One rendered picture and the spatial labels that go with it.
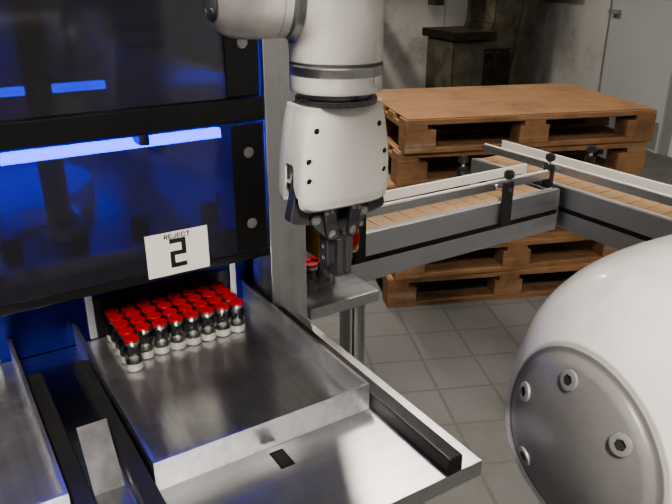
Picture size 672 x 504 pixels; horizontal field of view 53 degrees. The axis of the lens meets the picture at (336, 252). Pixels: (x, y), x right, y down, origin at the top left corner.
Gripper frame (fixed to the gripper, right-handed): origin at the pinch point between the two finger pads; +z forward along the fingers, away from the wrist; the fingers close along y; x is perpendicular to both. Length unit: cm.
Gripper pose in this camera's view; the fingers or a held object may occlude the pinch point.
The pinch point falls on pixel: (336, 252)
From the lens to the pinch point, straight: 67.9
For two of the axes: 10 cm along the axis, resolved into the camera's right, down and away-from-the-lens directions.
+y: -8.5, 2.0, -4.9
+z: 0.0, 9.2, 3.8
